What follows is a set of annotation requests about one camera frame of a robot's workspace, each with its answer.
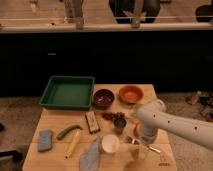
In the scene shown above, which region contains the green plastic tray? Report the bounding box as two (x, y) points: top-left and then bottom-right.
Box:
(40, 76), (95, 111)

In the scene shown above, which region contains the orange bowl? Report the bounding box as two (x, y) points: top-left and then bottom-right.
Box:
(118, 85), (143, 104)

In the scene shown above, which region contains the bunch of red grapes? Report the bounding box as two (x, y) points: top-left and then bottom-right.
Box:
(102, 112), (125, 121)

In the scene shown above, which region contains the dark red bowl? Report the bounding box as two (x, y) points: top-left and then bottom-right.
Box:
(93, 89), (115, 109)

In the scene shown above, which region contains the blue sponge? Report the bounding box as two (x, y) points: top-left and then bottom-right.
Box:
(37, 129), (52, 152)

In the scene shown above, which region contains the green cucumber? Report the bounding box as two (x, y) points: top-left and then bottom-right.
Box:
(56, 125), (83, 140)

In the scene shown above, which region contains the silver fork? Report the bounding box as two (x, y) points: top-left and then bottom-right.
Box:
(125, 136), (161, 154)

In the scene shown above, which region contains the brown chocolate bar box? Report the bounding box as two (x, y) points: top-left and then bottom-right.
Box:
(85, 111), (100, 134)

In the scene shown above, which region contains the light green cup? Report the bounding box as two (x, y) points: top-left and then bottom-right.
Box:
(133, 104), (143, 117)

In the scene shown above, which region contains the small metal cup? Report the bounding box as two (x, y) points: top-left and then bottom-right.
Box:
(114, 118), (127, 134)

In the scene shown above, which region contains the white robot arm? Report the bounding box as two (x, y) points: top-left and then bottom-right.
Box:
(133, 99), (213, 154)

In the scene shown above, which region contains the white cup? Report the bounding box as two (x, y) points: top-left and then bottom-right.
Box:
(101, 134), (120, 154)

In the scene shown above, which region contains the grey blue cloth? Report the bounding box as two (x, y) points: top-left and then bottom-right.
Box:
(80, 138), (101, 171)

